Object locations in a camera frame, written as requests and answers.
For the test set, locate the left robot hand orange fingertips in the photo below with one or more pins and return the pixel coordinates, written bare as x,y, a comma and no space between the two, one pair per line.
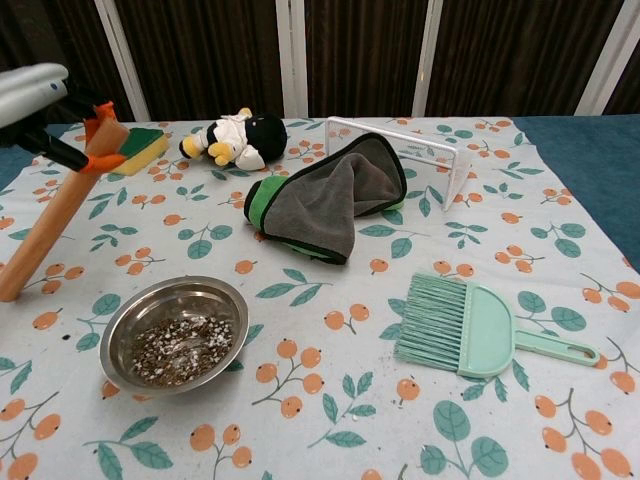
30,95

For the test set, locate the wooden rolling pin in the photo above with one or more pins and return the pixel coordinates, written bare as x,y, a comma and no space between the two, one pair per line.
50,220

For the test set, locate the stainless steel bowl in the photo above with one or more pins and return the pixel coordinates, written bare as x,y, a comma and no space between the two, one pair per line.
175,300

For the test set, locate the mint green hand brush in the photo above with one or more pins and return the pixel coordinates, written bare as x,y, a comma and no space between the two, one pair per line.
485,330

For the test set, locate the green and yellow sponge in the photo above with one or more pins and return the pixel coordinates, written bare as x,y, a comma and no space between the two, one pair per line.
145,147

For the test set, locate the dark brown pleated curtain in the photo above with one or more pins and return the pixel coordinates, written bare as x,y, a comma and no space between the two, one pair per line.
225,50

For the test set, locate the black and white plush toy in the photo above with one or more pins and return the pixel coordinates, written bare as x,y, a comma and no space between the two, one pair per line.
265,135

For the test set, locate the crushed brown and white bits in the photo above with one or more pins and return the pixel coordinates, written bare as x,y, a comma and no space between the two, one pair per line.
180,350

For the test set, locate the grey and green cloth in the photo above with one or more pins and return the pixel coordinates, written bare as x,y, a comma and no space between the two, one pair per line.
320,210

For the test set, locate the floral printed tablecloth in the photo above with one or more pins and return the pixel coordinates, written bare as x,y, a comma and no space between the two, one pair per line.
280,450

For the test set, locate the clear acrylic stand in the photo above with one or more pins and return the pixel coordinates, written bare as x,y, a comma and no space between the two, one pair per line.
460,175

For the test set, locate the blue table cover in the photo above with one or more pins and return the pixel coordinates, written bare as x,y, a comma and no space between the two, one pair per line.
590,165

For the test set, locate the white frame post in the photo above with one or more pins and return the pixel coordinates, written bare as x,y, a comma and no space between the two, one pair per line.
606,60
121,55
292,60
428,60

